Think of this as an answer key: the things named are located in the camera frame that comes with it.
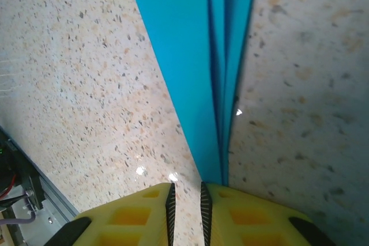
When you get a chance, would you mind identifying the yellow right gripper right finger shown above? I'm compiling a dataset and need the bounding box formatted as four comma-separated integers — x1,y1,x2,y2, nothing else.
201,181,337,246

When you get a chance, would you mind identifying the long aluminium mounting rail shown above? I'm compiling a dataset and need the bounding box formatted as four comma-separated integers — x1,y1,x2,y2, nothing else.
0,175,80,246

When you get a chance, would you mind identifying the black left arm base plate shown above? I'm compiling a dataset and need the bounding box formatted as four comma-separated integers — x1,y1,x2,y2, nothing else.
0,127,44,211

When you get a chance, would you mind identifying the blue paper sheet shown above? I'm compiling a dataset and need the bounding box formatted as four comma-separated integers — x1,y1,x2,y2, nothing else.
126,0,258,186

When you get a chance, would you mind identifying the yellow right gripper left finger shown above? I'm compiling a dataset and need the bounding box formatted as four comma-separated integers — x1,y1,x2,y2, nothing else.
43,182,176,246

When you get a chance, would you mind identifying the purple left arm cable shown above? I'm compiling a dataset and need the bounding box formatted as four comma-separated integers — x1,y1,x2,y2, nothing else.
0,210,37,226

